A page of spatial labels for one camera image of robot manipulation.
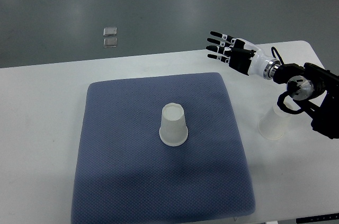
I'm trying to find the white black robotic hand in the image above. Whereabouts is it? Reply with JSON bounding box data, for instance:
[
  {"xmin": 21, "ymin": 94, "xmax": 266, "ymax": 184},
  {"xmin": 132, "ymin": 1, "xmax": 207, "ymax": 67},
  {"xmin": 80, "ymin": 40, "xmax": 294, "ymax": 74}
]
[{"xmin": 206, "ymin": 31, "xmax": 282, "ymax": 80}]

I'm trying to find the white paper cup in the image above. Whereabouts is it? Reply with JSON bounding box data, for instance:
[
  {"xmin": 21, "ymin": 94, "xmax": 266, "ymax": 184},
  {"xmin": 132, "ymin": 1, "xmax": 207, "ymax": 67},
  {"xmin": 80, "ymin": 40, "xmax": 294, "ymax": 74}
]
[
  {"xmin": 257, "ymin": 104, "xmax": 291, "ymax": 140},
  {"xmin": 159, "ymin": 103, "xmax": 189, "ymax": 147}
]

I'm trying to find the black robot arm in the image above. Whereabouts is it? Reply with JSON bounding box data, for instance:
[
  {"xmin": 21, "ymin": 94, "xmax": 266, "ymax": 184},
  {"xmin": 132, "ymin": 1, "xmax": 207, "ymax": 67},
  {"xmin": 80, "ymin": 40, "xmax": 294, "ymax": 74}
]
[{"xmin": 273, "ymin": 62, "xmax": 338, "ymax": 139}]

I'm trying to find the upper metal floor plate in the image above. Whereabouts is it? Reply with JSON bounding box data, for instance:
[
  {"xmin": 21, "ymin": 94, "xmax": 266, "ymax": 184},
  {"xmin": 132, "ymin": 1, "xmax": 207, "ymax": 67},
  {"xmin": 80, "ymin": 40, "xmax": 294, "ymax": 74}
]
[{"xmin": 103, "ymin": 26, "xmax": 117, "ymax": 37}]

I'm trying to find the metal floor plate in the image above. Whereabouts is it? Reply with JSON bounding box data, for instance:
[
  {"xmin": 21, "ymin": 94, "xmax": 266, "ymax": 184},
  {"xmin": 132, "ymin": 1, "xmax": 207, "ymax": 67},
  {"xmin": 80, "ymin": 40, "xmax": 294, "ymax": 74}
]
[
  {"xmin": 103, "ymin": 26, "xmax": 117, "ymax": 37},
  {"xmin": 103, "ymin": 37, "xmax": 118, "ymax": 48}
]

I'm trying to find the lower metal floor plate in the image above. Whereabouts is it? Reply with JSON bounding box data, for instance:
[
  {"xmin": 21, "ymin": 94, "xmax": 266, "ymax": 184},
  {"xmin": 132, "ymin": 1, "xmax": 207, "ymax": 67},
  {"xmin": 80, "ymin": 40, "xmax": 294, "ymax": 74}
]
[{"xmin": 103, "ymin": 37, "xmax": 118, "ymax": 48}]

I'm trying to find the blue quilted cushion mat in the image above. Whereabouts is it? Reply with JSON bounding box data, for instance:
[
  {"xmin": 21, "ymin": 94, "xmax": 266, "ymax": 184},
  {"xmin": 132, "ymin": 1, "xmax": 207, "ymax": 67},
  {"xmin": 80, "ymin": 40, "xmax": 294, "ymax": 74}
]
[{"xmin": 71, "ymin": 73, "xmax": 255, "ymax": 223}]

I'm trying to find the black table control panel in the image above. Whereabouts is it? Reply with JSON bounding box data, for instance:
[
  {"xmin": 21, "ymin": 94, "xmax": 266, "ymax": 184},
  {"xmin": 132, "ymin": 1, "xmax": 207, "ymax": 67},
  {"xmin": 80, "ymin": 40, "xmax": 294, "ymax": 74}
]
[{"xmin": 296, "ymin": 213, "xmax": 338, "ymax": 223}]

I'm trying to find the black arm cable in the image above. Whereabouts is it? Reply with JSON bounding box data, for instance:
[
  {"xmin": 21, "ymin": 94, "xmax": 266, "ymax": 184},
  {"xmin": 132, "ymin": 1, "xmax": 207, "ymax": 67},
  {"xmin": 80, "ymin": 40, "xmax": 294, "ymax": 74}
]
[{"xmin": 270, "ymin": 46, "xmax": 286, "ymax": 65}]

